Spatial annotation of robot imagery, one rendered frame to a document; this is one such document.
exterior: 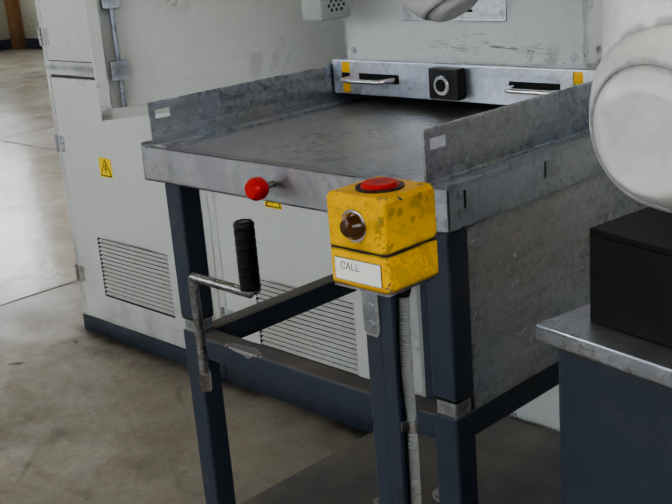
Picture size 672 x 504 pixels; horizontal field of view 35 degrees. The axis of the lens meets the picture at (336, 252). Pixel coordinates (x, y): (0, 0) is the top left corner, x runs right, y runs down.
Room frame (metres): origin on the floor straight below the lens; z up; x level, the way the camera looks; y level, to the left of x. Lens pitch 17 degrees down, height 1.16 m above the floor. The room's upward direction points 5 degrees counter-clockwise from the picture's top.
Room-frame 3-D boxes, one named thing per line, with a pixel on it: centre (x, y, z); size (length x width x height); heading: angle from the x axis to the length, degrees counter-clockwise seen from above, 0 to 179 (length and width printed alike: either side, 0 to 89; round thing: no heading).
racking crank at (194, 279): (1.53, 0.17, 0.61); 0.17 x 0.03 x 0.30; 43
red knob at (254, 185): (1.44, 0.09, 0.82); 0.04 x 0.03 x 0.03; 134
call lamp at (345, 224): (1.02, -0.02, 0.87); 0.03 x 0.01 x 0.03; 44
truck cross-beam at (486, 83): (1.75, -0.23, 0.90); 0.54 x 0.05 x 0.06; 44
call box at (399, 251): (1.05, -0.05, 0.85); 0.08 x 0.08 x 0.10; 44
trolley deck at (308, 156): (1.69, -0.17, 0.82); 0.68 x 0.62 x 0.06; 134
